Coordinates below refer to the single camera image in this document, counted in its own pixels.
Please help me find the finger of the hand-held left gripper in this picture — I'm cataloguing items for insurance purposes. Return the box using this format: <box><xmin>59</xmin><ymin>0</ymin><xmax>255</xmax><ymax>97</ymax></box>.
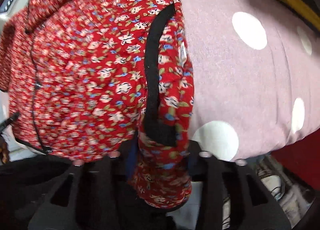
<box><xmin>0</xmin><ymin>111</ymin><xmax>21</xmax><ymax>133</ymax></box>

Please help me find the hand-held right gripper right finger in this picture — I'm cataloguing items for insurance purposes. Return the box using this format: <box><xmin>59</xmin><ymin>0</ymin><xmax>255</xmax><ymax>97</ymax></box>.
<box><xmin>187</xmin><ymin>140</ymin><xmax>292</xmax><ymax>230</ymax></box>

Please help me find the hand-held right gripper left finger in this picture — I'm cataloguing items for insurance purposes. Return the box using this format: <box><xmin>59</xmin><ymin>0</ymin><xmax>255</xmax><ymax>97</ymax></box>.
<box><xmin>27</xmin><ymin>142</ymin><xmax>138</xmax><ymax>230</ymax></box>

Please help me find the red floral padded jacket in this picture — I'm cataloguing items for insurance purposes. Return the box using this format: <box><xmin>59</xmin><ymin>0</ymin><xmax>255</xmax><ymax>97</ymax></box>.
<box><xmin>0</xmin><ymin>0</ymin><xmax>195</xmax><ymax>208</ymax></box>

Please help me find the pink polka-dot bed sheet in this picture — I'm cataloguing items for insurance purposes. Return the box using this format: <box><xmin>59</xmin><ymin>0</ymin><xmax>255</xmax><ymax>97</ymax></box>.
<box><xmin>172</xmin><ymin>0</ymin><xmax>320</xmax><ymax>163</ymax></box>

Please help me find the red cloth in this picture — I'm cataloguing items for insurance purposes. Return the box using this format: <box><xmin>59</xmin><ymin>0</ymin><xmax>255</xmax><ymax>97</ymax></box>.
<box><xmin>271</xmin><ymin>130</ymin><xmax>320</xmax><ymax>194</ymax></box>

